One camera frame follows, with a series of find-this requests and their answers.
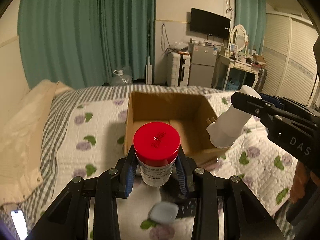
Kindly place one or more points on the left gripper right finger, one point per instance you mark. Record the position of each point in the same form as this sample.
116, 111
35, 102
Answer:
184, 170

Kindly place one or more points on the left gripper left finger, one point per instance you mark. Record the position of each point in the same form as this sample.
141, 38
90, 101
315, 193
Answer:
127, 173

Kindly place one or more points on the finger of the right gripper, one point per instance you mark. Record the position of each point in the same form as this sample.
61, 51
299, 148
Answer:
254, 106
274, 100

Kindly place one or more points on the red lid white jar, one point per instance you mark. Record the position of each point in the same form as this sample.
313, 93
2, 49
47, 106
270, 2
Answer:
156, 147

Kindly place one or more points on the black remote control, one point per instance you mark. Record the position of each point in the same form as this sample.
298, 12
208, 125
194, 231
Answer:
186, 207

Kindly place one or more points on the white cylindrical bottle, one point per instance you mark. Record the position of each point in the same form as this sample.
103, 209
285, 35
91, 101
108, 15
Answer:
231, 123

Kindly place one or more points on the light blue earbud case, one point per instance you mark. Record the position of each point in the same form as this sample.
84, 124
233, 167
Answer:
163, 212

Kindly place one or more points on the person right hand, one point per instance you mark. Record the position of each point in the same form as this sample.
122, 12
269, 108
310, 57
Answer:
300, 179

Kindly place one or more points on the white louvered wardrobe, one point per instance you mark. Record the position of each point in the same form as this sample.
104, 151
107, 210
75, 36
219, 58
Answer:
290, 61

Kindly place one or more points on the white dressing table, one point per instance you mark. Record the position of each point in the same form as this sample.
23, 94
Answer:
223, 62

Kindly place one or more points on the floral white quilt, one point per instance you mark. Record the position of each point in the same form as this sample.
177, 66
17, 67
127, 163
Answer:
237, 194

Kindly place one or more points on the brown cardboard box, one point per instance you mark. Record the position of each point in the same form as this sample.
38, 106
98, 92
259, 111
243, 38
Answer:
187, 113

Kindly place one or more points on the oval vanity mirror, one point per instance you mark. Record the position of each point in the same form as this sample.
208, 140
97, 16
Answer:
238, 39

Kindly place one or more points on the silver mini fridge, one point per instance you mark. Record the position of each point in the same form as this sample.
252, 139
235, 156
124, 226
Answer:
202, 65

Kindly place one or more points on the green curtain right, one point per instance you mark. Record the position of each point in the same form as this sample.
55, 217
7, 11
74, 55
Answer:
251, 14

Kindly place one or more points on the green curtain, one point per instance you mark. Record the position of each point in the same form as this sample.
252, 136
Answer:
81, 42
251, 14

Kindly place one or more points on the white suitcase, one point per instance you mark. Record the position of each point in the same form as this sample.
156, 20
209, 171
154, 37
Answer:
178, 68

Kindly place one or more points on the clear water jug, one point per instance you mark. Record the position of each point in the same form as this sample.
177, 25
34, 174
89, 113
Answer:
120, 78

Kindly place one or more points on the white floor mop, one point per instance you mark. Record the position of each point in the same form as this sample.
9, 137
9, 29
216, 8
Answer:
148, 68

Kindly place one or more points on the beige pillow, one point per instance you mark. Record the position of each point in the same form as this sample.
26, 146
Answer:
21, 139

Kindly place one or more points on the smartphone with lit screen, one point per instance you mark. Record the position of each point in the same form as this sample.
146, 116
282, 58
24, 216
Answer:
19, 223

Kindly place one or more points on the green curtain left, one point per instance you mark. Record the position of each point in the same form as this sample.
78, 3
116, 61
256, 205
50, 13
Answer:
81, 42

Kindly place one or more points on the black wall television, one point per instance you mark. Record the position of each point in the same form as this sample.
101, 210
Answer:
209, 23

